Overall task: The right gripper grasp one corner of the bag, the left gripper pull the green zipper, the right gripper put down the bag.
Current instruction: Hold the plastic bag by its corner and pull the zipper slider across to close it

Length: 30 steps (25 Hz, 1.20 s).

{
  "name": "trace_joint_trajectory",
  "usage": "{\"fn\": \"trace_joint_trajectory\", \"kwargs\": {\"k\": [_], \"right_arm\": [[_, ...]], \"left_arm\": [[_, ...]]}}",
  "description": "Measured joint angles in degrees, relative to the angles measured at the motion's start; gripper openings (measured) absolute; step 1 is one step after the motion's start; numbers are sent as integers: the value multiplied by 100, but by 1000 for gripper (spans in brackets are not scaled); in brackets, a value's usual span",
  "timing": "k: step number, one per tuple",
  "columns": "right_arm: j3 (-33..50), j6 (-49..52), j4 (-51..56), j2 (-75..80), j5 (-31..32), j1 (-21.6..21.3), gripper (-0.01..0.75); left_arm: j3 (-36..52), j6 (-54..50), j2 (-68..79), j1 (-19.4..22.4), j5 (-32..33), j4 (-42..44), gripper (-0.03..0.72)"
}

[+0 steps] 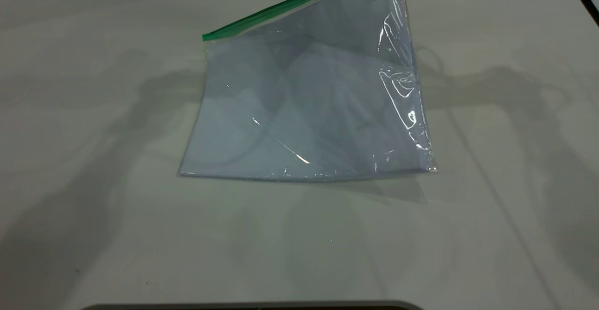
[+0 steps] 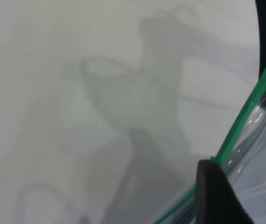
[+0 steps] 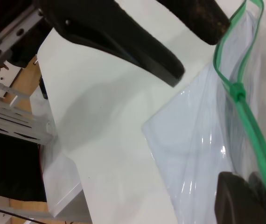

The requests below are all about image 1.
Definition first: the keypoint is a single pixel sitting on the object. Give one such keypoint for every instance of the clear plastic zipper bag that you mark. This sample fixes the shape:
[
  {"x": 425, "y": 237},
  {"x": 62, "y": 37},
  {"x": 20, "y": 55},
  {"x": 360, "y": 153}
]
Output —
[{"x": 398, "y": 43}]

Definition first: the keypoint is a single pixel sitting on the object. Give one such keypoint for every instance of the dark rounded robot base edge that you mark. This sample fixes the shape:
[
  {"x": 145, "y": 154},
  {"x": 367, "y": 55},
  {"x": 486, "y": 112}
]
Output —
[{"x": 252, "y": 307}]

